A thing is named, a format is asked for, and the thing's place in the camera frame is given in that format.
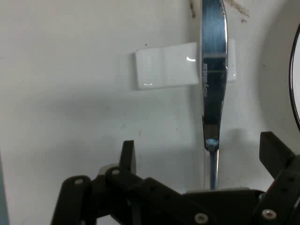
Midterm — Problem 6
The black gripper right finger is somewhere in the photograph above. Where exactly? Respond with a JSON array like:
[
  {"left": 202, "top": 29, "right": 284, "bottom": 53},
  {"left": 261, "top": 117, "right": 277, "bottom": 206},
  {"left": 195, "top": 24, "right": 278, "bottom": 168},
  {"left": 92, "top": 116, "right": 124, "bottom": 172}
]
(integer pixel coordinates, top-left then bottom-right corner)
[{"left": 254, "top": 131, "right": 300, "bottom": 225}]

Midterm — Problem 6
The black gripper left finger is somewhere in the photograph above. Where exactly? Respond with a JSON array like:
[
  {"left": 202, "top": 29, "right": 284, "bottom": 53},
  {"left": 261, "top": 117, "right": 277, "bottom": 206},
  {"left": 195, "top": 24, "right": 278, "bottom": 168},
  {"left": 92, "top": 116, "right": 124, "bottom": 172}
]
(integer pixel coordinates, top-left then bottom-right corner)
[{"left": 50, "top": 140, "right": 202, "bottom": 225}]

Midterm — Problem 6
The steel table knife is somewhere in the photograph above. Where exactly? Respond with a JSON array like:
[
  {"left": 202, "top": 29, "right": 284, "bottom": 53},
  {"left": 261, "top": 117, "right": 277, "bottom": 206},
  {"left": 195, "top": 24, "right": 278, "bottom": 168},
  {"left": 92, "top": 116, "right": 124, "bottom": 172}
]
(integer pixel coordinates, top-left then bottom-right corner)
[{"left": 200, "top": 0, "right": 229, "bottom": 190}]

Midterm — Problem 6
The white plate with black rim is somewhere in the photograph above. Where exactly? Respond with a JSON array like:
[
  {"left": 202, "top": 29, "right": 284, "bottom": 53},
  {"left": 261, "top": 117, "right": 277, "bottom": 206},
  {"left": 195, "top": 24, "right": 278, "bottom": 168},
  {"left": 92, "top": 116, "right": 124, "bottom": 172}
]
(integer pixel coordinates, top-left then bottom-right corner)
[{"left": 288, "top": 22, "right": 300, "bottom": 131}]

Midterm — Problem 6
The white ceramic cutlery rest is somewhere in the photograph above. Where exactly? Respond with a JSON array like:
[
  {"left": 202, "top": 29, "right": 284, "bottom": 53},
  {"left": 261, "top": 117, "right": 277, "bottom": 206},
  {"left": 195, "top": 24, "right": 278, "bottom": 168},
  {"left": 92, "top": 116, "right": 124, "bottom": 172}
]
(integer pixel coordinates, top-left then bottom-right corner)
[{"left": 135, "top": 38, "right": 237, "bottom": 91}]

